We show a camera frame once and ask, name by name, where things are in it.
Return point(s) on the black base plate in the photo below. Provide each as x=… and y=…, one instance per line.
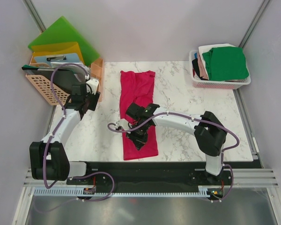
x=150, y=177

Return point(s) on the pink red t shirt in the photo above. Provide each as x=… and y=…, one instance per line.
x=137, y=88

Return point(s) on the aluminium frame rail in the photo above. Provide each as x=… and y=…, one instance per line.
x=243, y=178

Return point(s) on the right aluminium corner post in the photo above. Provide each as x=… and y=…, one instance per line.
x=256, y=19

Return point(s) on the white paper documents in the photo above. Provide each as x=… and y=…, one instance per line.
x=77, y=68

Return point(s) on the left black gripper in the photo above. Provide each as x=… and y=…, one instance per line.
x=94, y=103

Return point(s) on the white plastic laundry basket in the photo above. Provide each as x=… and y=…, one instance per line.
x=230, y=85

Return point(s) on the aluminium corner post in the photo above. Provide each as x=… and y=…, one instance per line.
x=256, y=19
x=34, y=14

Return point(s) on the black folder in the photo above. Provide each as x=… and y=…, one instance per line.
x=66, y=86

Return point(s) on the blue clipboard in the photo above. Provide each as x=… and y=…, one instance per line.
x=67, y=58

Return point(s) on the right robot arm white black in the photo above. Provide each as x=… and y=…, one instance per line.
x=206, y=129

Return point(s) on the black t shirt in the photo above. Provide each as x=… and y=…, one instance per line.
x=195, y=67

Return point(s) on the green plastic folder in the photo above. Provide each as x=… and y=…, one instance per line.
x=62, y=31

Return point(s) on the white t shirt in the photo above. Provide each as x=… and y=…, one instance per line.
x=201, y=55

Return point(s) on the green t shirt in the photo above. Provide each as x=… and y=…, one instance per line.
x=225, y=64

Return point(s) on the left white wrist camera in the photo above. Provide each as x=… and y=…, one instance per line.
x=92, y=85

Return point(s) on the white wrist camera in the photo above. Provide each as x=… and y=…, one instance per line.
x=92, y=85
x=123, y=124

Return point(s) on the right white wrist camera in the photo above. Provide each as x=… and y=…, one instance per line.
x=123, y=124

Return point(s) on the left aluminium corner post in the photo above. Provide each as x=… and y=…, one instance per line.
x=34, y=14

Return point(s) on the yellow plastic folder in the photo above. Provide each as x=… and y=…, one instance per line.
x=57, y=48

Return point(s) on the white slotted cable duct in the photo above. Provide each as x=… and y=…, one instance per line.
x=90, y=192

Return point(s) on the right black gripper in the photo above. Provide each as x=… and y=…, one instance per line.
x=139, y=142

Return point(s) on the beige t shirt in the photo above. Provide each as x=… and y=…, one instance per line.
x=203, y=74

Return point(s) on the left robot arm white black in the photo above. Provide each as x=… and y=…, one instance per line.
x=48, y=157

